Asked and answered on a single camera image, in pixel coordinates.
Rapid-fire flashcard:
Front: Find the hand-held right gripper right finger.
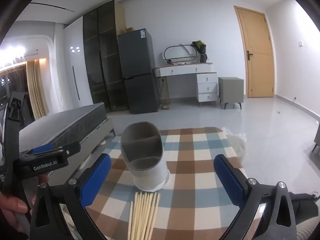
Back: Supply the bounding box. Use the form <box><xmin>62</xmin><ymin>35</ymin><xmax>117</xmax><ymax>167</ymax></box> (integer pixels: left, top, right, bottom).
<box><xmin>214</xmin><ymin>154</ymin><xmax>297</xmax><ymax>240</ymax></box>

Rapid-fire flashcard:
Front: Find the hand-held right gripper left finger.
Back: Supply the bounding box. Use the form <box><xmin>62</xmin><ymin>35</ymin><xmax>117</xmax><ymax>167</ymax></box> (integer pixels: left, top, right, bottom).
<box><xmin>29</xmin><ymin>153</ymin><xmax>112</xmax><ymax>240</ymax></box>

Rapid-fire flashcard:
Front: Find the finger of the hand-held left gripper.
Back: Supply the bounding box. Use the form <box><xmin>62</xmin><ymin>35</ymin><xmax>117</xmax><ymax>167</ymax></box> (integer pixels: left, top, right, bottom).
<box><xmin>24</xmin><ymin>141</ymin><xmax>82</xmax><ymax>159</ymax></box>
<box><xmin>12</xmin><ymin>153</ymin><xmax>70</xmax><ymax>180</ymax></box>

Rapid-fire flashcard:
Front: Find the white grey utensil holder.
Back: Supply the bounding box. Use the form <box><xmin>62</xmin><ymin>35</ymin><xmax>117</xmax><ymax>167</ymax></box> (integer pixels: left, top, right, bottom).
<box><xmin>120</xmin><ymin>122</ymin><xmax>171</xmax><ymax>193</ymax></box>

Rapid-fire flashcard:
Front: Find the bundle of wooden chopsticks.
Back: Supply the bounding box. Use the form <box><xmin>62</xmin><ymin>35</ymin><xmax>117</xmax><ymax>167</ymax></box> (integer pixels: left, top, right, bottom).
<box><xmin>127</xmin><ymin>192</ymin><xmax>161</xmax><ymax>240</ymax></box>

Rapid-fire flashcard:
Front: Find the person's left hand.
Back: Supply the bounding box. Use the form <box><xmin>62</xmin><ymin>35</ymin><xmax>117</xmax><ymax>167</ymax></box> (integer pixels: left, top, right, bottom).
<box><xmin>0</xmin><ymin>174</ymin><xmax>49</xmax><ymax>232</ymax></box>

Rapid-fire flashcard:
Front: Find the dark grey mattress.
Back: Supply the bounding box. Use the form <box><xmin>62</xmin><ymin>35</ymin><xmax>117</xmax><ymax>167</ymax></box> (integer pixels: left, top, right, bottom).
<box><xmin>19</xmin><ymin>102</ymin><xmax>108</xmax><ymax>153</ymax></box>

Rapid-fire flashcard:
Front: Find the white padded stool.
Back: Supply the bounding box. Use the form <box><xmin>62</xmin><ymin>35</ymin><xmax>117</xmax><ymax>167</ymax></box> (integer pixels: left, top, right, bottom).
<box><xmin>226</xmin><ymin>133</ymin><xmax>248</xmax><ymax>159</ymax></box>

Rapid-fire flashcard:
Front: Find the checked table cloth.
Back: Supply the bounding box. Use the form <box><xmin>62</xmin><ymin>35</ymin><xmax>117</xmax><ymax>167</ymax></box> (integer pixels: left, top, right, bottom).
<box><xmin>54</xmin><ymin>127</ymin><xmax>249</xmax><ymax>240</ymax></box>

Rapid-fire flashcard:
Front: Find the clear plastic wrap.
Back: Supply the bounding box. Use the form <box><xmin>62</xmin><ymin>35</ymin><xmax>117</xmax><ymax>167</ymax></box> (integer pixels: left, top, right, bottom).
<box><xmin>221</xmin><ymin>127</ymin><xmax>242</xmax><ymax>137</ymax></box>

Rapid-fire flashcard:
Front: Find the beige curtain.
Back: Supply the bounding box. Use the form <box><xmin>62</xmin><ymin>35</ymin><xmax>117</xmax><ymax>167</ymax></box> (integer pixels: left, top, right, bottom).
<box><xmin>26</xmin><ymin>60</ymin><xmax>49</xmax><ymax>120</ymax></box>

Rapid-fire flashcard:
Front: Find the dark window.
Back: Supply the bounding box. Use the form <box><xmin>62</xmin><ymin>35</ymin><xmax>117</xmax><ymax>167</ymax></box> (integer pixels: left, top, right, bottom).
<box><xmin>0</xmin><ymin>62</ymin><xmax>28</xmax><ymax>120</ymax></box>

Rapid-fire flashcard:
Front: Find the white wardrobe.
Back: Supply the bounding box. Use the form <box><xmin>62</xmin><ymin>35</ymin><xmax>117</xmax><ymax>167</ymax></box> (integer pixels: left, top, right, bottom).
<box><xmin>62</xmin><ymin>16</ymin><xmax>95</xmax><ymax>110</ymax></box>

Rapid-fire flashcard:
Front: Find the dark cloth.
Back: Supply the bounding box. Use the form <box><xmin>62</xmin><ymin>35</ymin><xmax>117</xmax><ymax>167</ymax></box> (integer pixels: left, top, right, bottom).
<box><xmin>287</xmin><ymin>191</ymin><xmax>320</xmax><ymax>240</ymax></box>

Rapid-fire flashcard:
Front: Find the grey nightstand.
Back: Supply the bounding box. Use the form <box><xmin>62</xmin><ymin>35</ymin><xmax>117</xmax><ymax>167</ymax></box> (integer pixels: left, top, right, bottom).
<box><xmin>217</xmin><ymin>77</ymin><xmax>245</xmax><ymax>110</ymax></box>

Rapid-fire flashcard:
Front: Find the dark glass cabinet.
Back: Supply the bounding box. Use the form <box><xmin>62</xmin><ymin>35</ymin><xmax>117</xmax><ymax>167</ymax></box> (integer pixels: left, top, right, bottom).
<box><xmin>82</xmin><ymin>0</ymin><xmax>129</xmax><ymax>112</ymax></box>

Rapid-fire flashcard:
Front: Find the white dressing table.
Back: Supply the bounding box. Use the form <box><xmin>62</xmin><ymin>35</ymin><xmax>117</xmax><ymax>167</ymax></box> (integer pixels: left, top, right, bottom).
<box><xmin>152</xmin><ymin>63</ymin><xmax>218</xmax><ymax>108</ymax></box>

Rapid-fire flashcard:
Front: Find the dark grey fridge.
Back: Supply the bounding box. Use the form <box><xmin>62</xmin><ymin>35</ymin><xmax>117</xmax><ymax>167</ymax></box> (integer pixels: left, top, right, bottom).
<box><xmin>117</xmin><ymin>29</ymin><xmax>160</xmax><ymax>114</ymax></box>

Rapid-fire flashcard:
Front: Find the flower bouquet in black wrap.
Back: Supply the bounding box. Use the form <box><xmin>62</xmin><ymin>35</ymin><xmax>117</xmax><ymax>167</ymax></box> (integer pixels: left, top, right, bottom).
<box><xmin>191</xmin><ymin>40</ymin><xmax>208</xmax><ymax>63</ymax></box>

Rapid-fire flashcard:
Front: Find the oval mirror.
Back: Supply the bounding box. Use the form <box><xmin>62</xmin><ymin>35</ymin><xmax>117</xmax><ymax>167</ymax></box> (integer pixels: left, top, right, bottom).
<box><xmin>162</xmin><ymin>44</ymin><xmax>200</xmax><ymax>64</ymax></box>

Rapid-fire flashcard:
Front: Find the wooden door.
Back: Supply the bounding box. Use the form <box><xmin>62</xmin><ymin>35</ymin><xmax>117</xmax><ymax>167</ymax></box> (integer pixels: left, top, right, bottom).
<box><xmin>234</xmin><ymin>5</ymin><xmax>275</xmax><ymax>98</ymax></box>

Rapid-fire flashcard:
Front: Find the light wooden cabinet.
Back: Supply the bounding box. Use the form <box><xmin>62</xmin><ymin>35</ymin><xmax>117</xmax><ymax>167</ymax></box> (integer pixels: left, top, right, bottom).
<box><xmin>114</xmin><ymin>1</ymin><xmax>125</xmax><ymax>35</ymax></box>

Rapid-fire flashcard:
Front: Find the black wardrobe handle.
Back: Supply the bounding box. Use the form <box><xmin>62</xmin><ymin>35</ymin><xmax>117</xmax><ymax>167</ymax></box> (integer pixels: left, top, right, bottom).
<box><xmin>72</xmin><ymin>66</ymin><xmax>80</xmax><ymax>101</ymax></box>

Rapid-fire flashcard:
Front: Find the gold frame stool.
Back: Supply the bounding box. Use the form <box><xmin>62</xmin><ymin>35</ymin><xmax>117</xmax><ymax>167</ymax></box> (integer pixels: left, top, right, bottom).
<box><xmin>157</xmin><ymin>76</ymin><xmax>172</xmax><ymax>110</ymax></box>

